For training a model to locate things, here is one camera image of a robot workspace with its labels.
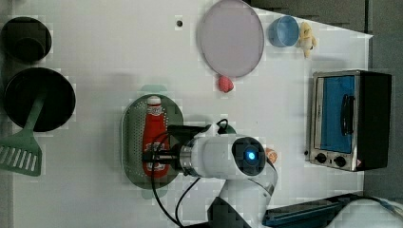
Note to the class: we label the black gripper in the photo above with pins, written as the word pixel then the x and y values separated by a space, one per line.
pixel 165 149

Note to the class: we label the red plush ketchup bottle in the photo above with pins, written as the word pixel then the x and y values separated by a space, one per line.
pixel 154 126

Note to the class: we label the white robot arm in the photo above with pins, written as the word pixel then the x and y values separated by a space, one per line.
pixel 210 152

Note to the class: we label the green oval strainer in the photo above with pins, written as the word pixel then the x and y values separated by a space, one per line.
pixel 132 127

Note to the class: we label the green mug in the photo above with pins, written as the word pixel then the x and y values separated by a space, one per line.
pixel 228 129

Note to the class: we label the pink strawberry toy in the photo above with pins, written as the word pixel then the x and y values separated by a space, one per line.
pixel 225 84

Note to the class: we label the orange toy fruit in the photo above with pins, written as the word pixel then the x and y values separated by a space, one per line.
pixel 271 155

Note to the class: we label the lilac round plate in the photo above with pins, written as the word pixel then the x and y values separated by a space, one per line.
pixel 231 38

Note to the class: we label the blue cup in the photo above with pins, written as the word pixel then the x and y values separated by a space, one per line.
pixel 284 32

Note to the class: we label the green slotted spatula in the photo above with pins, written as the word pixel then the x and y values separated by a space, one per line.
pixel 20 152

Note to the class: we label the cream plush toy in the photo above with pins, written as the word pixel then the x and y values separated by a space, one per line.
pixel 306 40

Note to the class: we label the black toaster oven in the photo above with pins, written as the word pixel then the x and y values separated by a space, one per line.
pixel 350 120

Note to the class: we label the small black pot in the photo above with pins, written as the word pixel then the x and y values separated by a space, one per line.
pixel 26 39

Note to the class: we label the blue metal frame rail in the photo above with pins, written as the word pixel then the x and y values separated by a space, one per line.
pixel 319 213

